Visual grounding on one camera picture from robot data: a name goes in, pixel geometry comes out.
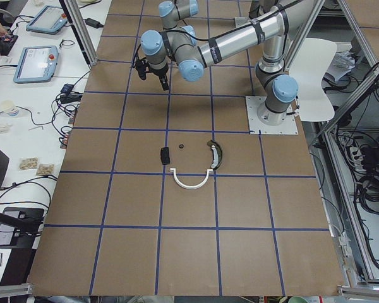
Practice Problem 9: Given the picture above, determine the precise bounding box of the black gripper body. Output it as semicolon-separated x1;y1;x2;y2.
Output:
148;61;169;82

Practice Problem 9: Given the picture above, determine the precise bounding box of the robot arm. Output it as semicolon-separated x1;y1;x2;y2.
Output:
133;1;316;126
158;0;199;30

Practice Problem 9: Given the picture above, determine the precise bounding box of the small black plastic part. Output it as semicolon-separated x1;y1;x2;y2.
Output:
160;146;171;165

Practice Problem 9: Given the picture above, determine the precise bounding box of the dark curved brake shoe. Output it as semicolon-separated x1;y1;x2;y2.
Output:
207;140;223;170

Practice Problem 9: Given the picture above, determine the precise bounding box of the black power adapter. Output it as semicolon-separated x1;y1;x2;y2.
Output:
84;18;104;28

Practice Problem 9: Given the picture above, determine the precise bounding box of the far blue teach pendant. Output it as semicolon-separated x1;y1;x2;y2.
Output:
26;5;68;35

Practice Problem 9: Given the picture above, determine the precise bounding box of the blue teach pendant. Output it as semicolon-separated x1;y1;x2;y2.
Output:
13;45;59;84
26;5;68;35

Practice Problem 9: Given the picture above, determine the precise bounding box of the near blue teach pendant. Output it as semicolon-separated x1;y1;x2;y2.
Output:
13;45;59;84

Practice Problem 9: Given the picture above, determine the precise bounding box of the white plastic chair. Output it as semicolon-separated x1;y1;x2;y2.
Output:
289;38;337;122

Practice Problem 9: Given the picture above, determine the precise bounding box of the white tape roll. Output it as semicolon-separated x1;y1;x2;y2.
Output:
0;100;19;117

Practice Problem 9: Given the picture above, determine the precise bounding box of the black monitor stand base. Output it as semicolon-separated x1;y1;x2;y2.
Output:
0;207;44;249

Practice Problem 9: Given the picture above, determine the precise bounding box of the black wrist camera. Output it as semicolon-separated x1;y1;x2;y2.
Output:
133;57;148;81

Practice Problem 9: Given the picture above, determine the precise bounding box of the white half-ring part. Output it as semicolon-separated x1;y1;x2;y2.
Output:
169;167;214;190

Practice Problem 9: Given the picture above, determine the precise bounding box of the aluminium frame post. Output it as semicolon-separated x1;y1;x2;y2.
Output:
59;0;98;66

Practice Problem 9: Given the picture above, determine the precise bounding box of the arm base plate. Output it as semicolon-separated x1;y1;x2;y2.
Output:
245;96;298;136

